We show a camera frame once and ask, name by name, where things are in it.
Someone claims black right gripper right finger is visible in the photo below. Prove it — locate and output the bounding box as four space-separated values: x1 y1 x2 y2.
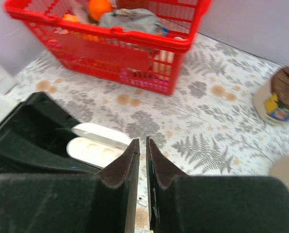
146 138 289 233

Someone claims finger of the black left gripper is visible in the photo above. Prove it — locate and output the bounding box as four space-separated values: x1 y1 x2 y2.
0 92 79 155
0 149 101 174

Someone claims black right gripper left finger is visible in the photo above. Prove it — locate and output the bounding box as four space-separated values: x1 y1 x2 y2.
0 139 140 233

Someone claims white oval earbud charging case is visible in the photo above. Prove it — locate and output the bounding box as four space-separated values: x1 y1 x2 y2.
66 122 132 168

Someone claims floral patterned table mat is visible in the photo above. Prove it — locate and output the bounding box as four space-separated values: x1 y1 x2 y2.
8 35 289 233

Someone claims small orange box in basket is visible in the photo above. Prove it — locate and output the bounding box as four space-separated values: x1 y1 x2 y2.
62 14 79 22

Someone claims red plastic shopping basket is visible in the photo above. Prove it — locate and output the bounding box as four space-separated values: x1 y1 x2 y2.
4 0 211 95

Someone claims orange fruit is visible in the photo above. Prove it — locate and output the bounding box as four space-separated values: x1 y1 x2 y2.
87 0 112 21

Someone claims brown topped paper roll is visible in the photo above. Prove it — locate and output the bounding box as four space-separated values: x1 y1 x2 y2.
253 67 289 126

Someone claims grey crumpled snack bag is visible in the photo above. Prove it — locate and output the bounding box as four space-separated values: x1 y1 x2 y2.
99 8 169 36

